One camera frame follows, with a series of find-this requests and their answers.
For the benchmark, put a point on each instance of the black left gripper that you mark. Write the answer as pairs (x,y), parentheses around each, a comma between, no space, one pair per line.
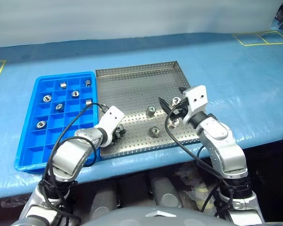
(114,137)

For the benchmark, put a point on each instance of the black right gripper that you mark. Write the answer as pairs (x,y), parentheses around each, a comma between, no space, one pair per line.
(180,109)

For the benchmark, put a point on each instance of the small metal roller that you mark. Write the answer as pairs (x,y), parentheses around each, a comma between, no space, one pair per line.
(154,131)
(47,98)
(63,85)
(41,124)
(75,94)
(120,128)
(88,83)
(151,111)
(175,101)
(88,102)
(174,122)
(59,106)

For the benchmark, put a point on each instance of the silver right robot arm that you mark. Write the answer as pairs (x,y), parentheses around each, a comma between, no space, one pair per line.
(226,150)

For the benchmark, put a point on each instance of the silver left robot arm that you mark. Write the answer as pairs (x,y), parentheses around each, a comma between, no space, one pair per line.
(68,157)

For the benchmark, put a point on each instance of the perforated steel tray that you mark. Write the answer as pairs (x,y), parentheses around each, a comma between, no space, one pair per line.
(132,89)

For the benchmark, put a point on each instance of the blue plastic compartment tray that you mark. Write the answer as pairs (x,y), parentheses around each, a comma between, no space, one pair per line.
(28,146)

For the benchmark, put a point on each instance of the blue plastic table cover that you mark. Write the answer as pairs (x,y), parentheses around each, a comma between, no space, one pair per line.
(226,70)

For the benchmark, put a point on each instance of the dark grey rounded shape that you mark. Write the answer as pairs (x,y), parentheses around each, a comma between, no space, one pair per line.
(102,202)
(166,193)

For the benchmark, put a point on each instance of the crumpled clear plastic bag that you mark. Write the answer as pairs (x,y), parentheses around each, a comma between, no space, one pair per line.
(193,181)

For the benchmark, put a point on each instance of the grey robot torso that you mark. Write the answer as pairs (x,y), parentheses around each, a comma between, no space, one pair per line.
(155,217)

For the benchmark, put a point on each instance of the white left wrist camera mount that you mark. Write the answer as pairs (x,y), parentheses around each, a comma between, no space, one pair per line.
(110,117)

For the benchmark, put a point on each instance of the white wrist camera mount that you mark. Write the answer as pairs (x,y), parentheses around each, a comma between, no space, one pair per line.
(197,96)
(110,117)

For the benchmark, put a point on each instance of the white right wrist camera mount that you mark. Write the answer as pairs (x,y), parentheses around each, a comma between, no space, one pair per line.
(197,96)

